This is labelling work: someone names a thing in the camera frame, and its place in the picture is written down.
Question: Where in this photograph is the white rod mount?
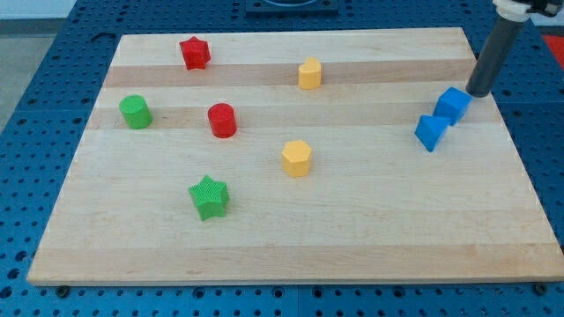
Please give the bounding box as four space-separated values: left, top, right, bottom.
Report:
492 0 564 23

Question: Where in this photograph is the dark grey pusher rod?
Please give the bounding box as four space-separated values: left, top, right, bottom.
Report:
465 16 524 98

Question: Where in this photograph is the blue cube block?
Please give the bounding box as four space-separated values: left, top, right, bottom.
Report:
433 86 472 126

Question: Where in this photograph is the blue triangle block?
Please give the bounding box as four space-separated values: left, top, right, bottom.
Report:
414 114 450 152

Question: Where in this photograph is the wooden board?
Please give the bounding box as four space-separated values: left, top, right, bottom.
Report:
27 27 563 286

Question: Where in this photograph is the yellow hexagon block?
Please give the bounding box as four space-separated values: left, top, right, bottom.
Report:
282 140 313 178

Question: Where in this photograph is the red cylinder block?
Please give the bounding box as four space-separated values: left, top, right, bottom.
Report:
207 103 238 138

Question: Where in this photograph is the red star block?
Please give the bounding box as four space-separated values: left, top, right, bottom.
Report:
179 36 211 70

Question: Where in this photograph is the green star block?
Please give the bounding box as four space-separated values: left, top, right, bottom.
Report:
189 175 230 221

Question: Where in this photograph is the green cylinder block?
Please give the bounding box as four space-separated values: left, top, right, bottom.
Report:
119 95 152 129

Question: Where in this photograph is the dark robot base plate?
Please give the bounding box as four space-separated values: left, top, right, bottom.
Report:
244 0 340 16

